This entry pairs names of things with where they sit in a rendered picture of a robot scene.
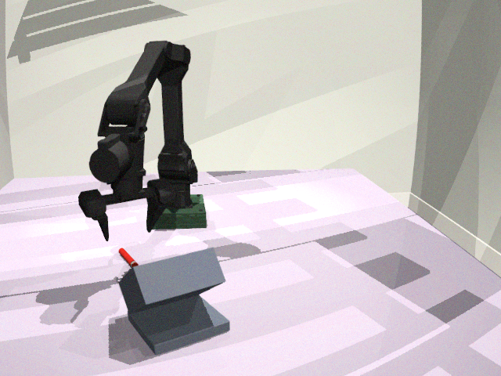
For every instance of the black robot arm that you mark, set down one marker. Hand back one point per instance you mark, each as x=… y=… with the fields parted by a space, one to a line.
x=128 y=104

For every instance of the dark red peg with white band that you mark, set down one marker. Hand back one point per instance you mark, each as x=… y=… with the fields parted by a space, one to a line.
x=127 y=257

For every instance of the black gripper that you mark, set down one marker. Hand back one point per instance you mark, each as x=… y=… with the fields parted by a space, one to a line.
x=128 y=187

